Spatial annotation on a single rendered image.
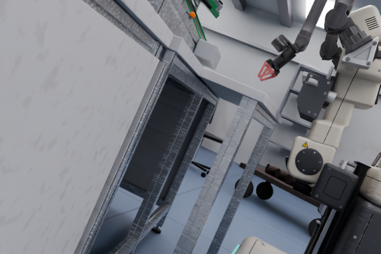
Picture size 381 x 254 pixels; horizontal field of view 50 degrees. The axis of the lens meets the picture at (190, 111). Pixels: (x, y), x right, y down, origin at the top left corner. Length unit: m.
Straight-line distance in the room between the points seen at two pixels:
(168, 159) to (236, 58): 7.13
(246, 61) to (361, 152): 2.84
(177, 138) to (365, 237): 0.74
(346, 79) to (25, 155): 1.40
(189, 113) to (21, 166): 1.12
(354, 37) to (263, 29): 7.16
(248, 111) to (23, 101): 0.85
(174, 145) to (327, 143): 0.59
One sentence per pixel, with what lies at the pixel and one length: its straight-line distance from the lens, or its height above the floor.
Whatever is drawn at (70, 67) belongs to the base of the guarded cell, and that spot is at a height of 0.73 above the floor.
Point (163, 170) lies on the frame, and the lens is 1.58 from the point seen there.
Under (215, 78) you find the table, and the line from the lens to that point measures 1.20.
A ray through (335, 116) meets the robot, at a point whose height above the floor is 0.93.
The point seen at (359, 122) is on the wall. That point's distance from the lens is 8.36.
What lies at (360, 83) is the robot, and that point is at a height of 1.09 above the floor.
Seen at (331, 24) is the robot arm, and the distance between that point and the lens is 1.57.
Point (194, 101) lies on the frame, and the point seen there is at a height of 0.76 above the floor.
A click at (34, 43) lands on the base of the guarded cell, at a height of 0.74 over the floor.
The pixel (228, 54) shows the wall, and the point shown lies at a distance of 8.66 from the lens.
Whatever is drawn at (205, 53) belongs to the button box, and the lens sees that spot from 1.40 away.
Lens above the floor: 0.75
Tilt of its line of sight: 1 degrees down
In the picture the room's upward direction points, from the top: 24 degrees clockwise
